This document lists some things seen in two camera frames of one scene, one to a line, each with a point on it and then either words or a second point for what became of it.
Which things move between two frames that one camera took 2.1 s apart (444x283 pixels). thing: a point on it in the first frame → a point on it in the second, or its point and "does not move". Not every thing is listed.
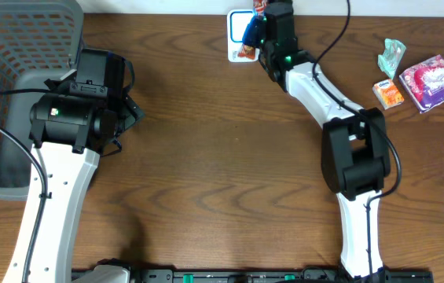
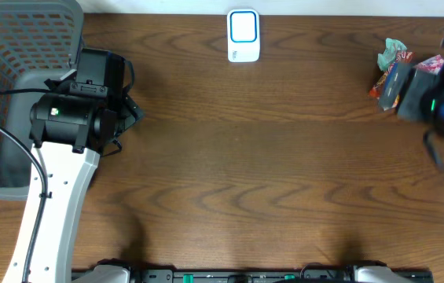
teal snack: [393, 52] does not move
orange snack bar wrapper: [254, 33] → [382, 90]
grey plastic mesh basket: [14, 44] does not move
